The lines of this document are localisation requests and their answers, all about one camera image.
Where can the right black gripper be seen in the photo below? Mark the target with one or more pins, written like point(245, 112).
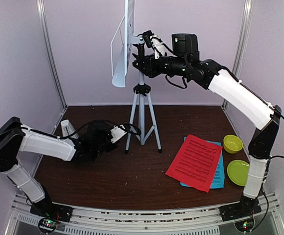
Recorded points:
point(150, 68)

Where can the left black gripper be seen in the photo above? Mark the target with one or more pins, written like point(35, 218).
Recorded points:
point(115, 146)

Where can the grey music stand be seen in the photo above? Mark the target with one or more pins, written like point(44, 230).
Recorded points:
point(119, 72)

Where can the red sheet music mat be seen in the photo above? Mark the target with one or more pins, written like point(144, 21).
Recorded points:
point(193, 162)

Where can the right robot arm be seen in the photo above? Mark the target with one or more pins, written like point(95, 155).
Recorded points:
point(212, 76)

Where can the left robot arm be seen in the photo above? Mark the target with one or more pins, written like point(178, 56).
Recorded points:
point(16, 137)

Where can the grey metronome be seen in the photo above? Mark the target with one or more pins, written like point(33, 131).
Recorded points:
point(68, 129)

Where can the green bowl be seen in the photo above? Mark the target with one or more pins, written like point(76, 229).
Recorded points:
point(232, 144)

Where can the blue sheet music mat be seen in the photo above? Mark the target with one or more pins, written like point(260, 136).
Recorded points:
point(218, 175)

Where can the green plate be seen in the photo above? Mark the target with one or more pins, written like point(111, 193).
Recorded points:
point(237, 171)

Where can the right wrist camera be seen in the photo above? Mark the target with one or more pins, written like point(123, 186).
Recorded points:
point(153, 41)

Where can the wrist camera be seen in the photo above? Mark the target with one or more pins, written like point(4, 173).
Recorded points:
point(153, 41)
point(117, 132)

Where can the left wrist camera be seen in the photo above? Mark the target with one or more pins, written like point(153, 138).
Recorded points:
point(117, 132)

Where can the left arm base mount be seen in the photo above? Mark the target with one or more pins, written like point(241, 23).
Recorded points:
point(51, 218)

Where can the right aluminium corner post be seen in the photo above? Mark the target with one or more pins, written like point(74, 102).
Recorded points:
point(243, 36)

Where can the aluminium corner post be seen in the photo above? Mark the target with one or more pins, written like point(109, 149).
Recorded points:
point(243, 36)
point(50, 56)

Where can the aluminium front rail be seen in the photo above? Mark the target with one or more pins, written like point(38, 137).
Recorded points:
point(191, 221)

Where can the left aluminium corner post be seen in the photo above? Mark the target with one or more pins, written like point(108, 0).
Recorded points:
point(50, 56)

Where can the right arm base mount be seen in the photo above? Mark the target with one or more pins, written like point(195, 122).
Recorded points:
point(240, 215)

